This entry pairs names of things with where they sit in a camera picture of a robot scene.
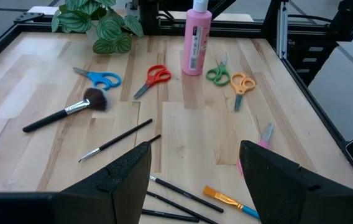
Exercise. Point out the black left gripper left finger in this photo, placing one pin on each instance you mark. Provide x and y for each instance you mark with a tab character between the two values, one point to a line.
117	199

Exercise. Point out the pink paint bottle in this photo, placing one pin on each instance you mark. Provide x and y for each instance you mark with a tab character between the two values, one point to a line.
196	40

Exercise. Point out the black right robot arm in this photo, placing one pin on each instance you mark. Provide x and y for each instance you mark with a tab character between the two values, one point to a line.
148	18

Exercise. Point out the blue scissors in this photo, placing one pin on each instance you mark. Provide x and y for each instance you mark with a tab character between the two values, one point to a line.
94	76

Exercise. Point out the green striped potted plant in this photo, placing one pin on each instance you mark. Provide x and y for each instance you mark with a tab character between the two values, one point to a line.
108	29

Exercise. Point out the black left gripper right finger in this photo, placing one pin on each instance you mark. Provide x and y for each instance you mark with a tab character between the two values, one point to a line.
282	193

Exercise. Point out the orange scissors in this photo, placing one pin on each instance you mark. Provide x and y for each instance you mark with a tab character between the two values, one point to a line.
240	90

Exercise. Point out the pink scissors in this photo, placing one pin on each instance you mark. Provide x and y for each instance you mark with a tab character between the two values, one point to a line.
266	135

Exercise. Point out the black stepped equipment housing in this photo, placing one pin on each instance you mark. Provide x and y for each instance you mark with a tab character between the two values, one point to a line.
313	62

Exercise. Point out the green scissors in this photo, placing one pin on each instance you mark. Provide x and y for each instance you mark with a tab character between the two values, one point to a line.
222	70

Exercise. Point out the black powder brush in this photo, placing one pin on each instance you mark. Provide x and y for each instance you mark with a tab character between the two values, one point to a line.
97	99

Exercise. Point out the thin black paintbrush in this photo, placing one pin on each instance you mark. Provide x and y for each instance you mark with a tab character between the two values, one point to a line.
155	138
123	133
179	207
186	194
170	215

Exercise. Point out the red scissors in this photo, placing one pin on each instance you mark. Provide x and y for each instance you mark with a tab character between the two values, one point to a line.
150	81

